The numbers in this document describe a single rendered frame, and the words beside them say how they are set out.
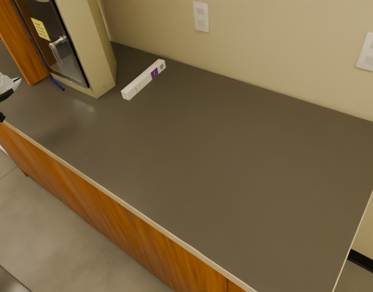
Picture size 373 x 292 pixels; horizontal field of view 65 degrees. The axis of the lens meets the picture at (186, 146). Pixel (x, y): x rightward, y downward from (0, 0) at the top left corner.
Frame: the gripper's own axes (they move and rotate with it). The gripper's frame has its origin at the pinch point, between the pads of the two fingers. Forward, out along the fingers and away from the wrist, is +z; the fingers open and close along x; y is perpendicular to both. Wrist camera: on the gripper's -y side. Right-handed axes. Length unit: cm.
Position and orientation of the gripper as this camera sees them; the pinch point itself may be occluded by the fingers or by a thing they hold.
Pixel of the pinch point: (18, 82)
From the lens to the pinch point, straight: 118.0
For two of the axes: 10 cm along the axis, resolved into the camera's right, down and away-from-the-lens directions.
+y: -1.0, -6.8, -7.2
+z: 6.0, -6.2, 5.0
